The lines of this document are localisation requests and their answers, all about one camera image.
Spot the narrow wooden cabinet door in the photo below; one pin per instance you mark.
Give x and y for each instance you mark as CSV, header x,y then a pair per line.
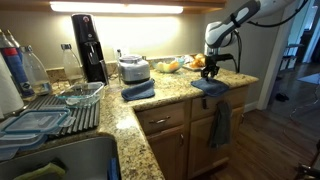
x,y
166,153

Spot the under cabinet light strip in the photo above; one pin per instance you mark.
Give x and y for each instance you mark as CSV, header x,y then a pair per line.
x,y
116,8

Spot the white wall outlet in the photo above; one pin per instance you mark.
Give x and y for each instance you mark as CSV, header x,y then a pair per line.
x,y
122,52

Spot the black shoe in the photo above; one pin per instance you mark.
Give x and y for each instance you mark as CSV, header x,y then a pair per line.
x,y
282,97

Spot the glass baking dish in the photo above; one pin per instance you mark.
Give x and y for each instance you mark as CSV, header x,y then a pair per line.
x,y
81,95

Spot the blue-capped water bottle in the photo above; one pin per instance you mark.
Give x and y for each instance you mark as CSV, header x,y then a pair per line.
x,y
16,71

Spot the folded blue microfibre cloth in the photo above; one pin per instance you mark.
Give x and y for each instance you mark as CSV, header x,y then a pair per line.
x,y
139,90

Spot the blue rimmed container lid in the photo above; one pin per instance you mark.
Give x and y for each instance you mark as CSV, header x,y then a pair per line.
x,y
36,120
18,143

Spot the grey ribbed drying mat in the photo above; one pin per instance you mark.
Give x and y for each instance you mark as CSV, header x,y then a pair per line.
x,y
86,118

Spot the black soda maker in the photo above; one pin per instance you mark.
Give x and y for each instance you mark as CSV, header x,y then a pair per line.
x,y
88,46

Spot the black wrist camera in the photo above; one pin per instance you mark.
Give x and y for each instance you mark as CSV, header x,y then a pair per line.
x,y
225,57

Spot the stainless steel sink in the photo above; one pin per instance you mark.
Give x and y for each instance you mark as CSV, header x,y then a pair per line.
x,y
80,156

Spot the slim clear plastic bottle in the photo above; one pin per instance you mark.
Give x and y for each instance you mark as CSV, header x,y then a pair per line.
x,y
71,65

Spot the silver food processor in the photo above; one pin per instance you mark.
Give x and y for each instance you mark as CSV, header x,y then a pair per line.
x,y
134,70

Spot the black tripod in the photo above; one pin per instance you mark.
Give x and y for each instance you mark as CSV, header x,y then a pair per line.
x,y
308,170

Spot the pale green fruit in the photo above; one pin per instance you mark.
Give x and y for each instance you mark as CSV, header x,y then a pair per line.
x,y
161,67

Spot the large clear plastic bottle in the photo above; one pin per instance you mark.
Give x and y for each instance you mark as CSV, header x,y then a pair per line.
x,y
35,71

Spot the dark blue terry cloth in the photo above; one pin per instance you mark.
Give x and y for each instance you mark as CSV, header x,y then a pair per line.
x,y
210,87

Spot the glass fruit bowl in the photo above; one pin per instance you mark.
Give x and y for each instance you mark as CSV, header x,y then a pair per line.
x,y
166,69

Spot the orange fruit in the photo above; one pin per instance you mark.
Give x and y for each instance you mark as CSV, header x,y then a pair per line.
x,y
174,65

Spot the green sponge cloth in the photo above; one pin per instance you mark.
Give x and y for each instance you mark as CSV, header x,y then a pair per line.
x,y
43,172

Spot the blue floor rug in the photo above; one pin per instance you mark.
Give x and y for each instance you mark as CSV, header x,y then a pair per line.
x,y
311,79

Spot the wide wooden cabinet door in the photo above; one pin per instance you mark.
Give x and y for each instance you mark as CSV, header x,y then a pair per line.
x,y
200,146

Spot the yellow onion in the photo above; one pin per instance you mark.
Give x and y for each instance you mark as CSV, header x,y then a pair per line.
x,y
199,56
201,62

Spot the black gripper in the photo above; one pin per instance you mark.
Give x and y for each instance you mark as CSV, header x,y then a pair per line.
x,y
210,63

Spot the white rectangular plate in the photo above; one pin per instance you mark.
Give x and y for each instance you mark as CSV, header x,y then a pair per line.
x,y
190,68

